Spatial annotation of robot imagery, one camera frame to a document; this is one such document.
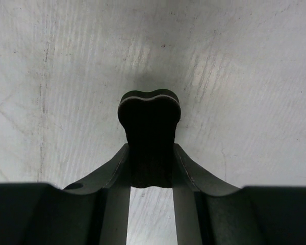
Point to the black felt whiteboard eraser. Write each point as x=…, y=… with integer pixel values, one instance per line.
x=150, y=120

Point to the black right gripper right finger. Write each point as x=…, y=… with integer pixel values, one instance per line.
x=210, y=211

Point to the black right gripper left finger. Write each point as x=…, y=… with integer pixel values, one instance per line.
x=92, y=210

